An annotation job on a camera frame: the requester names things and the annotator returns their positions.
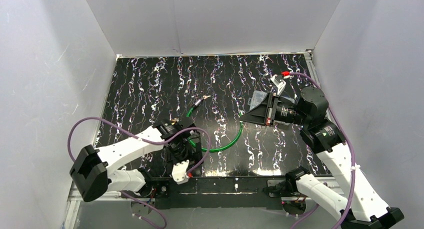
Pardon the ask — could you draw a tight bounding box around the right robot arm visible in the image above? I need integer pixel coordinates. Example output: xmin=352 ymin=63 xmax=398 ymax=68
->
xmin=240 ymin=87 xmax=405 ymax=229

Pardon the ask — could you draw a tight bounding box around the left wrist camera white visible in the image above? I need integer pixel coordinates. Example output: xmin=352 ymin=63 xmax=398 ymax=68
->
xmin=171 ymin=160 xmax=192 ymax=185

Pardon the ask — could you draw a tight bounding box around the clear plastic parts box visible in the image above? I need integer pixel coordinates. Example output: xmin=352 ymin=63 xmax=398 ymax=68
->
xmin=247 ymin=90 xmax=296 ymax=111

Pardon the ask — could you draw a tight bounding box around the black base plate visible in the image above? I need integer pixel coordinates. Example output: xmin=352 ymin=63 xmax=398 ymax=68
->
xmin=129 ymin=175 xmax=306 ymax=210

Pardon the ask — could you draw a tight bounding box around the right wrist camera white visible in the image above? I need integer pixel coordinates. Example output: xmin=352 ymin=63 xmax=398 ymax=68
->
xmin=270 ymin=71 xmax=291 ymax=97

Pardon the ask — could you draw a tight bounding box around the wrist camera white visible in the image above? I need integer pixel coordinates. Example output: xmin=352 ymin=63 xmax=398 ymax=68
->
xmin=171 ymin=160 xmax=192 ymax=185
xmin=270 ymin=71 xmax=291 ymax=97

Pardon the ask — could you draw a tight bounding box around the green cable lock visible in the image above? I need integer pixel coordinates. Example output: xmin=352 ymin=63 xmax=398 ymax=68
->
xmin=185 ymin=98 xmax=245 ymax=154

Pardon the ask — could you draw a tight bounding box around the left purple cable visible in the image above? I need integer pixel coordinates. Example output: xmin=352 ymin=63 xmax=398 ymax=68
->
xmin=66 ymin=116 xmax=212 ymax=229

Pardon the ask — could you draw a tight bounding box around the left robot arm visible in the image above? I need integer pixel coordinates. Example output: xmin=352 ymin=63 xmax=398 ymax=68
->
xmin=69 ymin=118 xmax=207 ymax=202

